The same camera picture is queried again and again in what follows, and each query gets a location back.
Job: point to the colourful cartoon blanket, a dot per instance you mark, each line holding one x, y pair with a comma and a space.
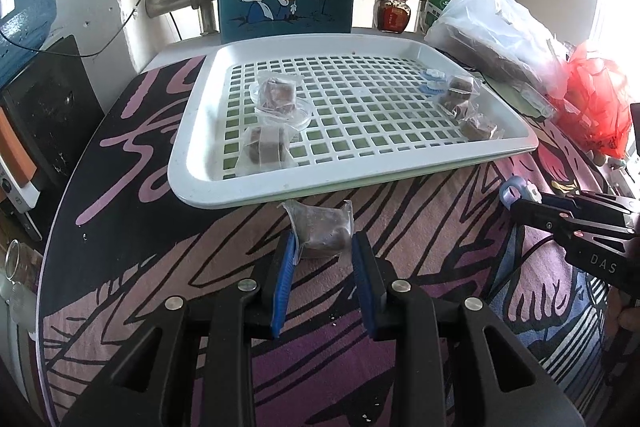
154, 313

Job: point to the clear plastic packet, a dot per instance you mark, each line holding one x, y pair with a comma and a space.
538, 102

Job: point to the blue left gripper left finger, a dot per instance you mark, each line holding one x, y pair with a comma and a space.
287, 256

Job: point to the person's right hand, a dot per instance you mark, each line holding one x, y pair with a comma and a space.
617, 316

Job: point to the black water dispenser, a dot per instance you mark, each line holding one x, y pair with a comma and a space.
54, 111

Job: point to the red sauce jar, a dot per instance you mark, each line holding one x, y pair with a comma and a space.
391, 15

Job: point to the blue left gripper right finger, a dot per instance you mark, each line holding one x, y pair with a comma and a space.
368, 281

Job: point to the brown snack packet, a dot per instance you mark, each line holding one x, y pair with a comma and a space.
276, 100
457, 107
478, 127
462, 88
264, 148

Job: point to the red plastic bag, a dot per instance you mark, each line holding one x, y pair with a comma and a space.
593, 102

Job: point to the blue water jug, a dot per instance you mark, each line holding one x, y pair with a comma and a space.
27, 24

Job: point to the white perforated plastic tray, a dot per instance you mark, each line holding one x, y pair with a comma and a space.
370, 122

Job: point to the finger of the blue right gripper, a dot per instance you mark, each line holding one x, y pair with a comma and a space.
592, 205
557, 221

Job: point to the white plastic bag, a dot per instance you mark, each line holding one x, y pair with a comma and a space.
502, 38

